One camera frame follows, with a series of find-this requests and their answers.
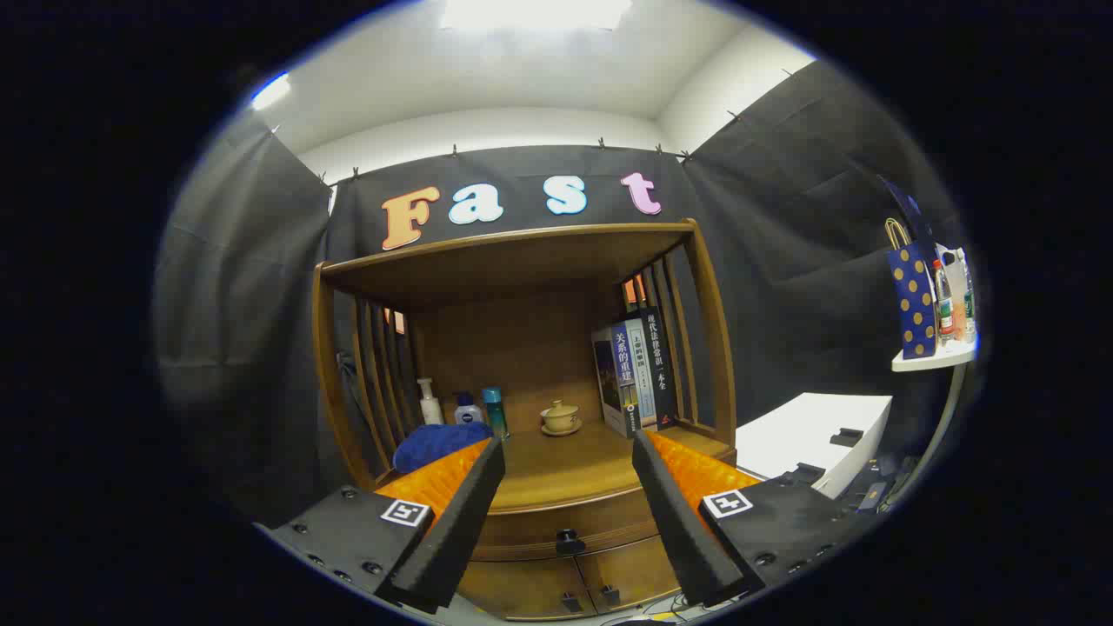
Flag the wooden countertop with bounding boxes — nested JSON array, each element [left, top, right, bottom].
[[374, 420, 738, 516]]

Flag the beige lidded teacup with saucer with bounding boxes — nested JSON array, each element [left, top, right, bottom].
[[540, 400, 583, 436]]

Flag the black backdrop cloth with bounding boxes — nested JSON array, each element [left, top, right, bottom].
[[152, 61, 983, 531]]

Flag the grey metal shelf pole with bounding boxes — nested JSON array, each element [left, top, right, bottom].
[[878, 361, 970, 514]]

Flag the light blue book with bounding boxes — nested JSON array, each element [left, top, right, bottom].
[[633, 315, 657, 429]]

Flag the white pump bottle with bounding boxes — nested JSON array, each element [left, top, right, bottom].
[[416, 377, 444, 427]]

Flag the white book with blue spine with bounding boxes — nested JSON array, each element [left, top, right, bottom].
[[592, 318, 643, 438]]

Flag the blue dotted gift bag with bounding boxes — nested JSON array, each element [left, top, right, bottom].
[[878, 174, 940, 360]]

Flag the teal bottle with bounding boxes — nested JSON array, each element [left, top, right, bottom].
[[483, 388, 510, 441]]

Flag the white round shelf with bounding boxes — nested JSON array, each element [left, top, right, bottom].
[[890, 337, 979, 373]]

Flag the blue folded towel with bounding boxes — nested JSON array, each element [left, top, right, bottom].
[[393, 423, 495, 475]]

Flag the wooden cabinet door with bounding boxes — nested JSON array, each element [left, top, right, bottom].
[[574, 535, 683, 614], [457, 556, 601, 621]]

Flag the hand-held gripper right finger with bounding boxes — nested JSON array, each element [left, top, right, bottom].
[[631, 429, 883, 608]]

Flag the wooden cabinet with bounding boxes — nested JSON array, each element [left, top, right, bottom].
[[311, 217, 738, 623]]

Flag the wooden drawer with black knob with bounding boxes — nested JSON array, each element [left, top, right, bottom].
[[474, 491, 662, 562]]

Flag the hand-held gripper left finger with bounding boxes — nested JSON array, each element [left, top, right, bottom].
[[257, 437, 507, 615]]

